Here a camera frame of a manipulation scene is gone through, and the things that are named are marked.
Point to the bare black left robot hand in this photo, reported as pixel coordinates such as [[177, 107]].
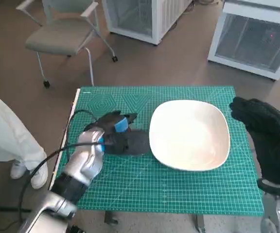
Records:
[[130, 143]]

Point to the person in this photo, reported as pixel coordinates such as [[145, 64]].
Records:
[[4, 126]]

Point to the white square plate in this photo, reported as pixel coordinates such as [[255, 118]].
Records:
[[188, 136]]

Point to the grey chair with white frame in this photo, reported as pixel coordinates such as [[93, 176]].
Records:
[[57, 36]]

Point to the black stand leg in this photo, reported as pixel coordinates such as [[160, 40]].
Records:
[[6, 208]]

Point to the green cutting mat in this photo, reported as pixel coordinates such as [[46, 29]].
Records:
[[154, 189]]

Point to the metal table clamp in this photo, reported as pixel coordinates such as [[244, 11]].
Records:
[[200, 224], [111, 219]]

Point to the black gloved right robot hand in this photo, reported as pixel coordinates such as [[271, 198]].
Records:
[[271, 138]]

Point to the white mesh cabinet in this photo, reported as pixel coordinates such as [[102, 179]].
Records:
[[159, 19], [249, 41]]

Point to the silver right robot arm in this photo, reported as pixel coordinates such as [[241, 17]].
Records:
[[279, 211]]

